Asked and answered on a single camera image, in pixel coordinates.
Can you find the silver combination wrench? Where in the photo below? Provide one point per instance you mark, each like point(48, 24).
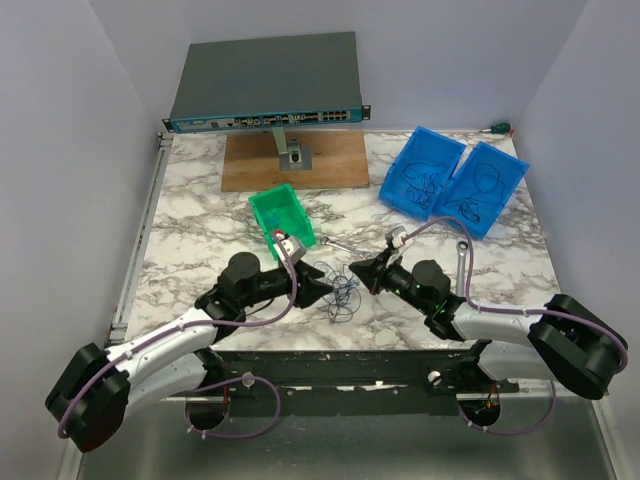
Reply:
point(325, 240)

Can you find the wooden base board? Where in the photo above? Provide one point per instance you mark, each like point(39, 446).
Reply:
point(329, 160)

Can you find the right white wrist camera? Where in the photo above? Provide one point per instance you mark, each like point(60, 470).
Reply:
point(396, 243)

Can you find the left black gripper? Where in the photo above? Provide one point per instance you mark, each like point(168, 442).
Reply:
point(311, 291)

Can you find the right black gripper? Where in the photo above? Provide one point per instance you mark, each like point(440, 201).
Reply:
point(373, 272)

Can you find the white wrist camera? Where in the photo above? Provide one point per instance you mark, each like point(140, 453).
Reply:
point(285, 244)
point(396, 243)

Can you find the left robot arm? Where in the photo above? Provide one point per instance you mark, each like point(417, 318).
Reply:
point(99, 388)

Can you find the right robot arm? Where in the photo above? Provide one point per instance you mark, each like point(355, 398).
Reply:
point(560, 342)

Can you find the grey network switch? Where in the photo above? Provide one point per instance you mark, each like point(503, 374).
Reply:
point(269, 83)

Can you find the grey metal stand bracket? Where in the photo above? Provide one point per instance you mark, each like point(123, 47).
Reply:
point(293, 155)

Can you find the aluminium frame rail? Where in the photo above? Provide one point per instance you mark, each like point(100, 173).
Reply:
point(439, 388)

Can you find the green handled screwdriver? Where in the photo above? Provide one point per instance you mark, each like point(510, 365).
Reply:
point(502, 128)

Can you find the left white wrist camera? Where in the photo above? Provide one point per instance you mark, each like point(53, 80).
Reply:
point(285, 244)

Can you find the green plastic bin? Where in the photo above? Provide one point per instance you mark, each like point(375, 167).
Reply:
point(280, 209)

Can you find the left blue plastic bin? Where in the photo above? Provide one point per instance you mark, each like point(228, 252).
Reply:
point(418, 175)

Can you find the right blue plastic bin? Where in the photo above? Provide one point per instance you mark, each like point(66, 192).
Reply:
point(480, 189)

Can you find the silver ratchet wrench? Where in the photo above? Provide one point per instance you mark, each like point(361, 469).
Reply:
point(462, 249)

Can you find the blue plastic bin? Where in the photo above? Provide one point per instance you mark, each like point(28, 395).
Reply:
point(418, 175)
point(480, 189)

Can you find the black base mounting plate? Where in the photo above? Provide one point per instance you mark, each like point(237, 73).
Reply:
point(248, 383)

